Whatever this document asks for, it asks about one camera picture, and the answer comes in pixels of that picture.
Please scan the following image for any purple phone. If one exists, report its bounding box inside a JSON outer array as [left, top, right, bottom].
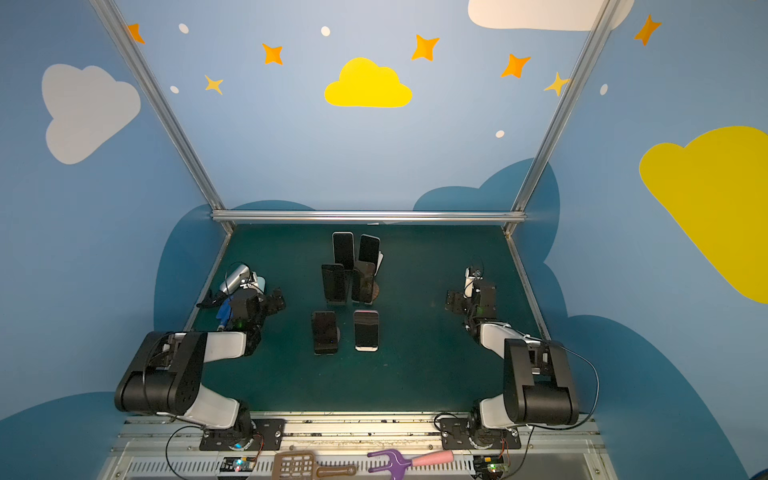
[[353, 310, 380, 352]]

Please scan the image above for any green circuit board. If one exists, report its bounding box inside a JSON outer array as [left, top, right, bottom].
[[471, 455, 508, 480], [219, 456, 258, 474]]

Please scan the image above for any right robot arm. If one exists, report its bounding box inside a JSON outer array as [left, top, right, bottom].
[[445, 277, 580, 449]]

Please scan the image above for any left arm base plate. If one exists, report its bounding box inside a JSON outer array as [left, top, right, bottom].
[[199, 418, 286, 452]]

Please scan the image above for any aluminium frame right post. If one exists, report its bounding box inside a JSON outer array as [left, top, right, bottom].
[[503, 0, 622, 240]]

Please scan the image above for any right green circuit board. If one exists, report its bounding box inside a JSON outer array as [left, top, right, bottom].
[[471, 455, 508, 480]]

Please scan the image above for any left green circuit board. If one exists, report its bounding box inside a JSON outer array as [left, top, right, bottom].
[[219, 456, 258, 474]]

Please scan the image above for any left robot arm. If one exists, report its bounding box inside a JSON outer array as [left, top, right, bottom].
[[114, 288, 286, 448]]

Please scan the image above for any aluminium frame back bar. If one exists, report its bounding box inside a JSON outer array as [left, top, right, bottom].
[[211, 210, 526, 224]]

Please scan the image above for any silver metal cylinder tool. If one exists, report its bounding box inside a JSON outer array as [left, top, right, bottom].
[[196, 263, 252, 309]]

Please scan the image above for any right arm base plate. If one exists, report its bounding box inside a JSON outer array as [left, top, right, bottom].
[[433, 415, 522, 450]]

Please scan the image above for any aluminium frame post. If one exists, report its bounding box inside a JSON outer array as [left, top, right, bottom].
[[503, 0, 622, 240], [90, 0, 225, 213]]

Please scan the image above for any brown slotted spatula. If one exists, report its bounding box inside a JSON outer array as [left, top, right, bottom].
[[271, 451, 357, 480]]

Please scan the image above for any aluminium frame left post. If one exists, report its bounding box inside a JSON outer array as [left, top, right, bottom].
[[90, 0, 225, 213]]

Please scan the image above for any black phone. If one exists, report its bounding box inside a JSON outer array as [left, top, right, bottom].
[[321, 264, 347, 304], [311, 311, 340, 355], [351, 261, 376, 304], [332, 231, 355, 271], [358, 234, 381, 265]]

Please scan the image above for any purple pink toy fork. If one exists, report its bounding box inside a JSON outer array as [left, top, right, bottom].
[[367, 449, 454, 480]]

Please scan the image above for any blue toy shovel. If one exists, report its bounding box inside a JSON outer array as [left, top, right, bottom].
[[216, 299, 232, 331]]

